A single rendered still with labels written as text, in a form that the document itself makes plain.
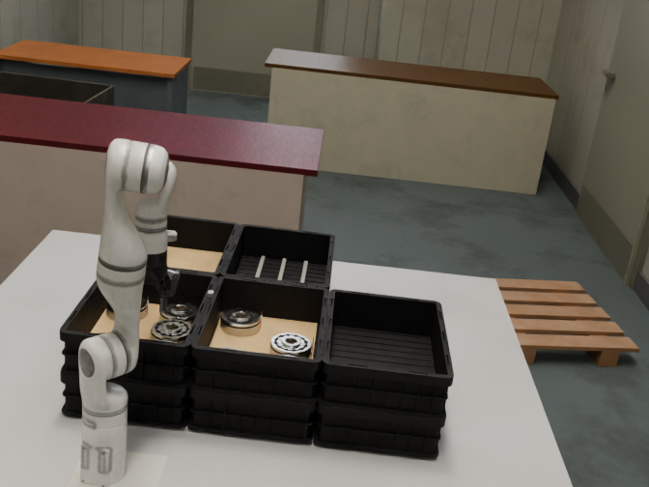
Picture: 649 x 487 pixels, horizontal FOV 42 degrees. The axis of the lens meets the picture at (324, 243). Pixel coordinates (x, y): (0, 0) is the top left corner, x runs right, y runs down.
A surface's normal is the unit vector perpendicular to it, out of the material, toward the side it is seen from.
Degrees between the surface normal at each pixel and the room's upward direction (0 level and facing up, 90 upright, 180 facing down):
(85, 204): 90
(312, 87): 90
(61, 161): 90
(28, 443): 0
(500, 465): 0
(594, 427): 0
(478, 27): 90
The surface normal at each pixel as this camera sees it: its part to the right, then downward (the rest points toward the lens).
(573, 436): 0.11, -0.92
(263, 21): -0.04, 0.37
